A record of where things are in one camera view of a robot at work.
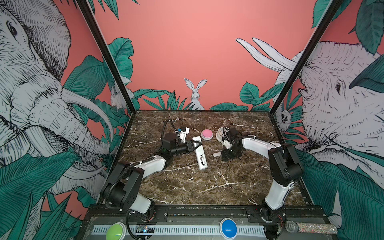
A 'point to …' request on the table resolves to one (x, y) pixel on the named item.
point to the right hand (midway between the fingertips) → (225, 155)
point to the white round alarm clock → (220, 134)
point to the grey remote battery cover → (217, 154)
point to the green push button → (116, 231)
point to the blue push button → (228, 228)
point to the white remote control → (200, 153)
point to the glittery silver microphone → (293, 227)
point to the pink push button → (207, 134)
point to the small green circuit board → (141, 228)
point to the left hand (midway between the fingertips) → (201, 142)
